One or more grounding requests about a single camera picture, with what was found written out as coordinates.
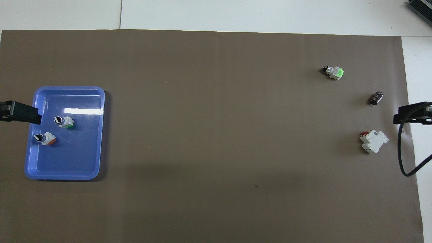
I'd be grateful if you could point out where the selector switch bright green block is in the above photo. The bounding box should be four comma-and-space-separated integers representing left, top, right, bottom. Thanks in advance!
321, 66, 345, 80

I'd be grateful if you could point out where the small black electronic component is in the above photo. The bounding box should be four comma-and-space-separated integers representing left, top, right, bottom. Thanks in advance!
369, 91, 384, 105

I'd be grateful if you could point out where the white circuit breaker red lever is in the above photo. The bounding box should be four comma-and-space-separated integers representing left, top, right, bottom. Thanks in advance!
360, 130, 389, 154

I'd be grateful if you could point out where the blue plastic tray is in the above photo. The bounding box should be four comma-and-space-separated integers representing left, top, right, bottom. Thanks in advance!
24, 86, 105, 181

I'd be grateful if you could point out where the grey ribbed device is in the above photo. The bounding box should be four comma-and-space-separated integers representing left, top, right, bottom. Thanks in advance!
406, 0, 432, 21

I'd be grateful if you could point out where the brown paper table mat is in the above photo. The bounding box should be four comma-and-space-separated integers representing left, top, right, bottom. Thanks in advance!
0, 30, 425, 243

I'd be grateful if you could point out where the right arm gripper cable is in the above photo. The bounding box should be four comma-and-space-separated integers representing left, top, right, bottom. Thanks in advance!
398, 101, 432, 177

